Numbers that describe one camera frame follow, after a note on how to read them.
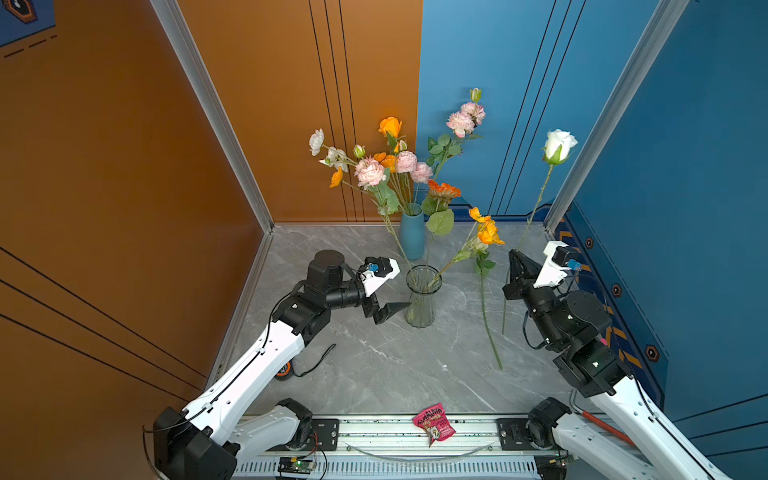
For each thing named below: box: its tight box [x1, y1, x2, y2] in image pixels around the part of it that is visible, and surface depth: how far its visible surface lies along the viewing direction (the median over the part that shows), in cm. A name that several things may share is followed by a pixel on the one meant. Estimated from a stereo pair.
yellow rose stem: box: [379, 116, 402, 155], surface depth 91 cm
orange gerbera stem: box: [421, 180, 462, 286], surface depth 77 cm
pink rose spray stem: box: [426, 87, 486, 181], surface depth 83 cm
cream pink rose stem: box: [354, 156, 416, 293], surface depth 73 cm
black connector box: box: [534, 454, 567, 480], surface depth 71 cm
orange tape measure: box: [274, 361, 293, 381], surface depth 82 cm
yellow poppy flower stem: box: [428, 207, 506, 284], surface depth 71 cm
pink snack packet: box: [412, 403, 456, 441], surface depth 76 cm
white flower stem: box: [308, 128, 358, 173], surface depth 78 cm
